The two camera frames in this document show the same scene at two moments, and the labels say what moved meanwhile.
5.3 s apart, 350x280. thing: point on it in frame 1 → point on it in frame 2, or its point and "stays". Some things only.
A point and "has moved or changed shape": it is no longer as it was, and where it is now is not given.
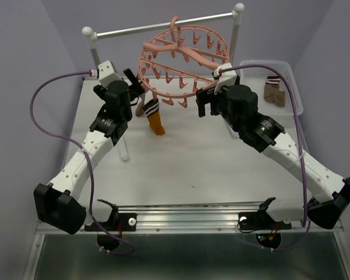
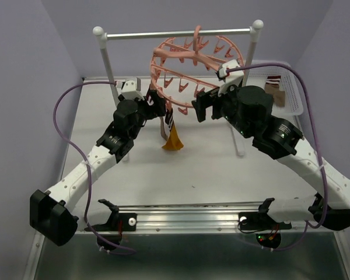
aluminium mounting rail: [209, 218] stays
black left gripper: [136, 89] → [156, 109]
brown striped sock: [139, 111] has moved or changed shape
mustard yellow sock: [151, 110] → [174, 142]
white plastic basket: [255, 78] stays
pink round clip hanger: [179, 61] has moved or changed shape
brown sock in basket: [272, 91] stays
